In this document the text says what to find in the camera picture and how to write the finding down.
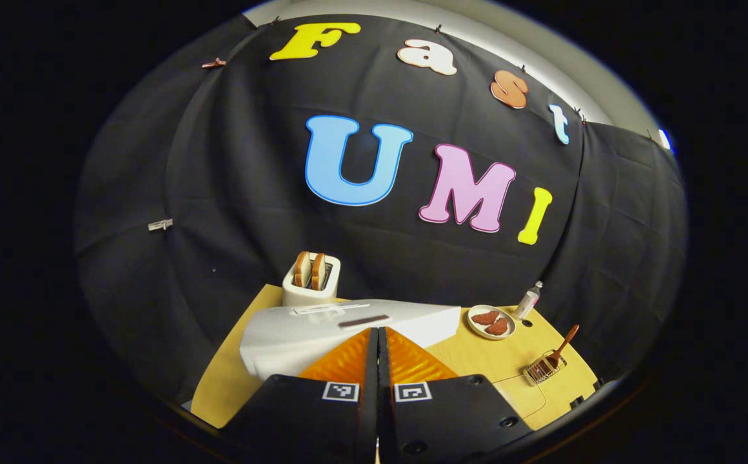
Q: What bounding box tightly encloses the black backdrop cloth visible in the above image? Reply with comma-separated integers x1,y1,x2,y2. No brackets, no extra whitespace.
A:
74,14,689,413

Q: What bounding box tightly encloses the white rice cooker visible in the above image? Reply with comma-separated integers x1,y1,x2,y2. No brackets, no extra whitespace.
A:
240,299,462,381

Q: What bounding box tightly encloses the brown wooden spoon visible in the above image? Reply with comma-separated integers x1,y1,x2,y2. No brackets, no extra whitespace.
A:
545,324,580,369

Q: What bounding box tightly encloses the small clear bottle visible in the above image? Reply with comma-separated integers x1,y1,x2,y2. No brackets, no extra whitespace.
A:
515,280,544,320

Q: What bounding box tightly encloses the white toaster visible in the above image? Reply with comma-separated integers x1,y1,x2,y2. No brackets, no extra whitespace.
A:
282,253,341,307

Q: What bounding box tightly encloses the wire chopstick holder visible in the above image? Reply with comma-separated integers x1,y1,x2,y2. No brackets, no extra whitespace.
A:
524,350,568,385

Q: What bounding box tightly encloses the round white plate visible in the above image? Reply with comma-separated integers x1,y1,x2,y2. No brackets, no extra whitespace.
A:
467,305,517,340

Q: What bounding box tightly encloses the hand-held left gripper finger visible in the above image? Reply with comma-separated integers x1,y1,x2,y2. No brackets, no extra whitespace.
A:
222,327,380,464
377,327,536,464

